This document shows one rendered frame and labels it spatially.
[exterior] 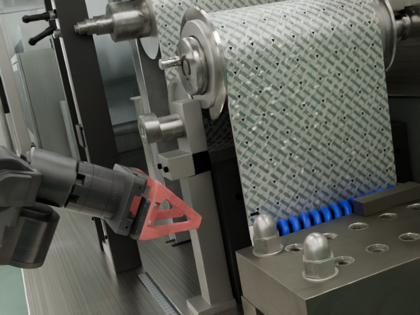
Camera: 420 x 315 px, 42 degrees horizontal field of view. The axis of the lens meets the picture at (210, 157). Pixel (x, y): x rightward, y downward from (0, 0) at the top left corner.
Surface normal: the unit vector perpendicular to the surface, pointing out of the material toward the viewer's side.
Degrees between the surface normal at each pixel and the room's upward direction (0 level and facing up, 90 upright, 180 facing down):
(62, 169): 58
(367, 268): 0
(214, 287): 90
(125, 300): 0
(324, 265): 90
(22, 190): 112
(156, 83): 90
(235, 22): 46
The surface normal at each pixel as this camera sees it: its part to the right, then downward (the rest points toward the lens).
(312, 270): -0.61, 0.27
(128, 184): -0.87, -0.29
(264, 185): 0.36, 0.13
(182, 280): -0.18, -0.96
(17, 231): 0.72, 0.38
